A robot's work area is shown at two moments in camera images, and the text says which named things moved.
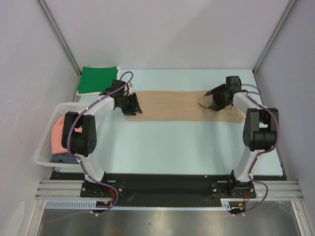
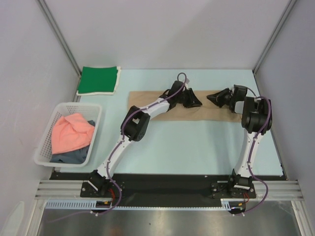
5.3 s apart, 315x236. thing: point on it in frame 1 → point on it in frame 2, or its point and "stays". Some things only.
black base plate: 162,190 stays
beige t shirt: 181,106 stays
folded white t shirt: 97,93 stays
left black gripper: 134,107 → 192,101
